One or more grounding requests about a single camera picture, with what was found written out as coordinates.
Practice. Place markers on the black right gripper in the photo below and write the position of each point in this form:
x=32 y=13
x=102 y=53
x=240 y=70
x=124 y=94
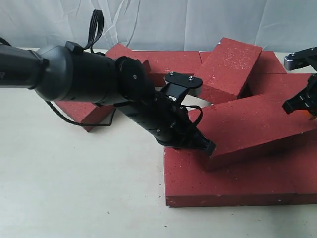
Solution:
x=305 y=100

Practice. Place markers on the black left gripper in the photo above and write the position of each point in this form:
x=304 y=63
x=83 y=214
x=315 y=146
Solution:
x=162 y=115

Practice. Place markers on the red brick moved to row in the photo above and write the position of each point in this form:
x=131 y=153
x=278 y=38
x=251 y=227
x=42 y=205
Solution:
x=250 y=128

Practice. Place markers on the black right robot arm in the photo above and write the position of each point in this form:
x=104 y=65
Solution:
x=301 y=59

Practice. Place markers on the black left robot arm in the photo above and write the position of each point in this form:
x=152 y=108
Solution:
x=70 y=74

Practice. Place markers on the red brick back right row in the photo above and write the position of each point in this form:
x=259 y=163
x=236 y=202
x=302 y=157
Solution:
x=288 y=84

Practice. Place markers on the red brick back right corner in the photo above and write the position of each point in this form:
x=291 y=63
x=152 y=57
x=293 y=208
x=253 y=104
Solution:
x=268 y=63

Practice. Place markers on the red brick tilted on pile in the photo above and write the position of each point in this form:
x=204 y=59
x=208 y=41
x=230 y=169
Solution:
x=225 y=71

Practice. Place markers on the white backdrop curtain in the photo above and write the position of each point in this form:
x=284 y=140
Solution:
x=278 y=25

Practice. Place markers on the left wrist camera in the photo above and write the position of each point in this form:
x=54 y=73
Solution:
x=178 y=86

